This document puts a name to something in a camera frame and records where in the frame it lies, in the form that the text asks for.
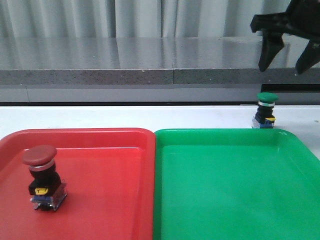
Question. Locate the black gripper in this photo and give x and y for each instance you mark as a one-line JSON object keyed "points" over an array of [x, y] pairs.
{"points": [[302, 19]]}

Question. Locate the red mushroom push button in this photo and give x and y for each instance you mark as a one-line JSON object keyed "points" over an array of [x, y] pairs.
{"points": [[47, 190]]}

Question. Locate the green mushroom push button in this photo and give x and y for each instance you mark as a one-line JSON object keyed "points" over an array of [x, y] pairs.
{"points": [[264, 118]]}

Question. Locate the green plastic tray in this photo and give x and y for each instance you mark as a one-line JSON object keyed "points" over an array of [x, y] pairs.
{"points": [[235, 184]]}

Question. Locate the red plastic tray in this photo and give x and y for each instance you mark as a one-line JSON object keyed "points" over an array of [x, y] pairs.
{"points": [[109, 172]]}

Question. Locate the grey granite counter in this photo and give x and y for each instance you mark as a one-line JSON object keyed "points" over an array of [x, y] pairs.
{"points": [[150, 71]]}

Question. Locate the grey pleated curtain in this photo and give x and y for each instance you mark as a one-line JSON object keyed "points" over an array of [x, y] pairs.
{"points": [[132, 18]]}

